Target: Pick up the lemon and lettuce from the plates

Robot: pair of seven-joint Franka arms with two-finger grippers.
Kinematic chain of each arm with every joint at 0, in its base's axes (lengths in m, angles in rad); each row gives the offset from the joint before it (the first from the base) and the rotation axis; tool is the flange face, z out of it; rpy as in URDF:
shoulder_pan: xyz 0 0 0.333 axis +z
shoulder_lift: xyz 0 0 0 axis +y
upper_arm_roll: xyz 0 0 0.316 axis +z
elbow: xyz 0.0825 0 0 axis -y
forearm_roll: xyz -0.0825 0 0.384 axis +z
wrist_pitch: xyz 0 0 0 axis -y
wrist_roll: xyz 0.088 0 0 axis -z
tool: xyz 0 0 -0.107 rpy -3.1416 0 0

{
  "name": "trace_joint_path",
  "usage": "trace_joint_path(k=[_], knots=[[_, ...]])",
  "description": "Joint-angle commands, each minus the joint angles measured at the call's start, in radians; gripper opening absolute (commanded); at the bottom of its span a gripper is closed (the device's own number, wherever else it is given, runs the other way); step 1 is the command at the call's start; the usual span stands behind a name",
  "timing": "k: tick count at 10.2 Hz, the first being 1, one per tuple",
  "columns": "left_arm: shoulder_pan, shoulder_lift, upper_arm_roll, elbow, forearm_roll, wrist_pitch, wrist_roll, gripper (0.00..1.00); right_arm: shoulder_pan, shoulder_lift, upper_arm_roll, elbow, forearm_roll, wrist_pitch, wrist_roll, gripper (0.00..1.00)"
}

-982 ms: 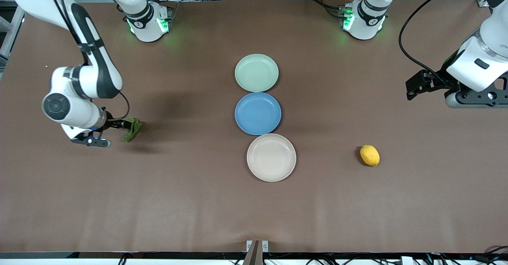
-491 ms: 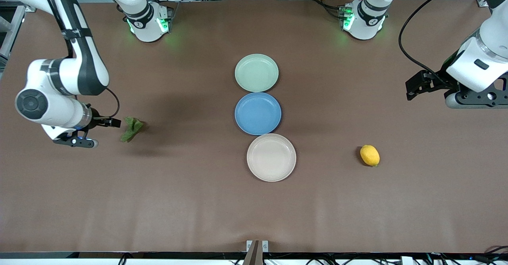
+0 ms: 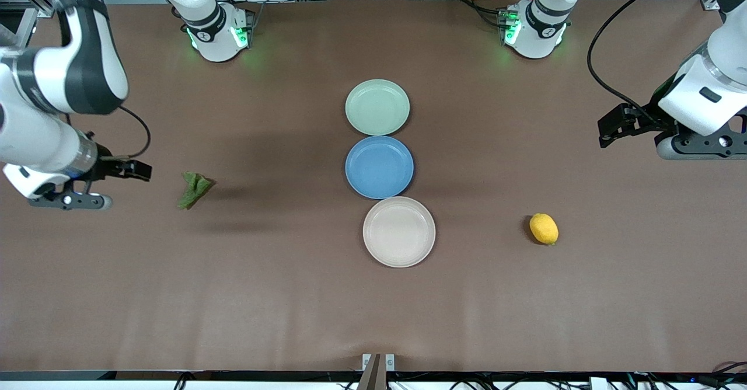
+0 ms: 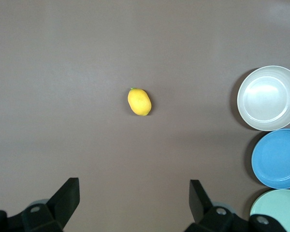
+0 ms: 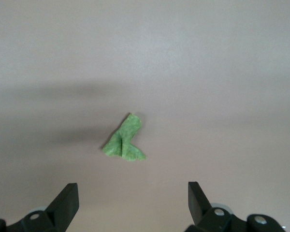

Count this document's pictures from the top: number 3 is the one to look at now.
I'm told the upright aluminium frame post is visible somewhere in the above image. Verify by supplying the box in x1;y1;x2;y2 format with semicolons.
0;8;39;51

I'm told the blue plate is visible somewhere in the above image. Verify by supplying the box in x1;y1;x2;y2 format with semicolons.
345;135;414;200

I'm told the light green plate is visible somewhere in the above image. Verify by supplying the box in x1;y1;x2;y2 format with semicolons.
345;79;411;137

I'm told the yellow lemon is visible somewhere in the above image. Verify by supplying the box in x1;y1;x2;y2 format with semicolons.
529;213;560;246

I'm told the beige plate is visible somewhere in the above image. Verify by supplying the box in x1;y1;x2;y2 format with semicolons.
362;196;437;269

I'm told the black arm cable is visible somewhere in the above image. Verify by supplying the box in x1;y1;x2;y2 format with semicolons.
120;105;151;158
587;0;710;122

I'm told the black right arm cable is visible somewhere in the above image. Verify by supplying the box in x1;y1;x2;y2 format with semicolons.
120;105;151;158

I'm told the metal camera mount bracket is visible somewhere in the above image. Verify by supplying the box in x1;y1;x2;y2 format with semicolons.
361;353;396;390

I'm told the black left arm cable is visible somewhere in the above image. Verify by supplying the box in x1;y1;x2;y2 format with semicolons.
587;0;710;122

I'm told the green lettuce leaf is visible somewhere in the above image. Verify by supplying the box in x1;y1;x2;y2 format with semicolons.
177;172;214;210

